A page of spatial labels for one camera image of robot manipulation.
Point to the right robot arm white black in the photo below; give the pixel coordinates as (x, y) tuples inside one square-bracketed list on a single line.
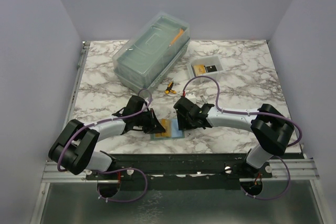
[(271, 129)]

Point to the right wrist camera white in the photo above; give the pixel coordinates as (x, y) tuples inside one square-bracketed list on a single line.
[(191, 97)]

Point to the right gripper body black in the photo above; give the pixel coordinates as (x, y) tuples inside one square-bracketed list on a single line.
[(187, 120)]

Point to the black VIP card in tray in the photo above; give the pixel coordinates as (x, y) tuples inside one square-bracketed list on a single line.
[(211, 69)]

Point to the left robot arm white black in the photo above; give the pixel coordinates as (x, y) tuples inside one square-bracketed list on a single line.
[(74, 149)]

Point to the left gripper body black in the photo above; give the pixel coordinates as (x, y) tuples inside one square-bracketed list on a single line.
[(145, 120)]

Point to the orange tool inside box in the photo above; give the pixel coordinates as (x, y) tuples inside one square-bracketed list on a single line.
[(180, 33)]

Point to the black front mounting rail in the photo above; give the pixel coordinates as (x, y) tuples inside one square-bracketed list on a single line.
[(181, 171)]

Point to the clear plastic storage box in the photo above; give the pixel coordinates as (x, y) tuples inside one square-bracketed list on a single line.
[(146, 59)]

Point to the stack of cards in tray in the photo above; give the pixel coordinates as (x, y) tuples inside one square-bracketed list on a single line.
[(199, 70)]

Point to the green leather card holder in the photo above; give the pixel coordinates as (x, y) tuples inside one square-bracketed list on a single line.
[(176, 133)]

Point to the small metal clip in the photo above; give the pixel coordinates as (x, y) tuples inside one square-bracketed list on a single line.
[(203, 99)]

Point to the white card tray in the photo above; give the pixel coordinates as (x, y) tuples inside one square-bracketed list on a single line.
[(206, 61)]

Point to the yellow black small screwdriver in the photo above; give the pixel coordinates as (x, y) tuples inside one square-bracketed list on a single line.
[(169, 88)]

